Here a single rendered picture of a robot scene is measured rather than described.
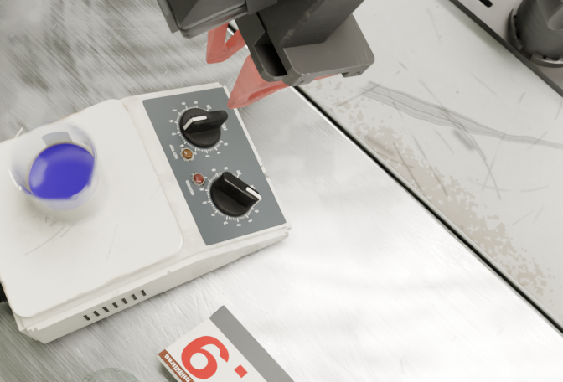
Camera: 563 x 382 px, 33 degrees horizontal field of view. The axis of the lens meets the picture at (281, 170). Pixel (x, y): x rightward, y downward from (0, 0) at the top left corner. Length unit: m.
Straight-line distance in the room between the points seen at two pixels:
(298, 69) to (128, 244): 0.18
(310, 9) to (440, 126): 0.27
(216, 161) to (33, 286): 0.16
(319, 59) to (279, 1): 0.04
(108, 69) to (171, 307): 0.20
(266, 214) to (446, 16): 0.23
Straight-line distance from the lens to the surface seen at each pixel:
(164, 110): 0.69
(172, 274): 0.65
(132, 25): 0.78
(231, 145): 0.70
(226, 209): 0.66
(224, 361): 0.69
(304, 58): 0.54
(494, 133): 0.77
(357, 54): 0.57
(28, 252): 0.64
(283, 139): 0.74
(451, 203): 0.74
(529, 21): 0.76
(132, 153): 0.65
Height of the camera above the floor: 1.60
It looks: 73 degrees down
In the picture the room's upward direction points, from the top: 7 degrees clockwise
